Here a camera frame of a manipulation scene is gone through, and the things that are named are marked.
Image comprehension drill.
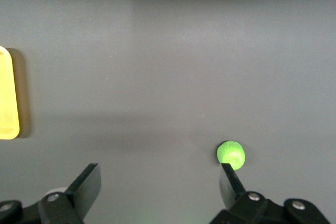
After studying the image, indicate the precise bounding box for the yellow plastic tray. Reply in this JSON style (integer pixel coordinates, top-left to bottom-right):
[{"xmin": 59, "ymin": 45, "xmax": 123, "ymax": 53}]
[{"xmin": 0, "ymin": 46, "xmax": 20, "ymax": 140}]

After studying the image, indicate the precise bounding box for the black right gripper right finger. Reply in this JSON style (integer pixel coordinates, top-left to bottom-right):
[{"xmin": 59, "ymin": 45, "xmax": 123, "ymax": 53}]
[{"xmin": 209, "ymin": 163, "xmax": 274, "ymax": 224}]

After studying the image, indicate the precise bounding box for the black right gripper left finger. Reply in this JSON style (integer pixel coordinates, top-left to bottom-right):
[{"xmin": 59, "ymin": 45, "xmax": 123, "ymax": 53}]
[{"xmin": 38, "ymin": 163, "xmax": 102, "ymax": 224}]

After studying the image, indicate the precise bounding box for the green apple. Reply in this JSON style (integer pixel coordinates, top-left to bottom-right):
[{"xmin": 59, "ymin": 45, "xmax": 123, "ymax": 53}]
[{"xmin": 216, "ymin": 140, "xmax": 246, "ymax": 170}]

